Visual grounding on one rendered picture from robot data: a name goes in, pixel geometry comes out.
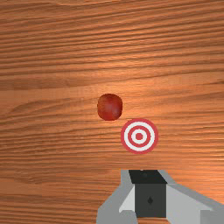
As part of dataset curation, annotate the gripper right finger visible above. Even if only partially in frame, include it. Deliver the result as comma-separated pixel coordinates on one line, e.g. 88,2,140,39
150,169,224,224

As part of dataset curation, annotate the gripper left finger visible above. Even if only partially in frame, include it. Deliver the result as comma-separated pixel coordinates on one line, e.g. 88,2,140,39
95,169,151,224

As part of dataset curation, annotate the red apple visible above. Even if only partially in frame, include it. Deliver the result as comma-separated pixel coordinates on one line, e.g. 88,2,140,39
96,93,123,122

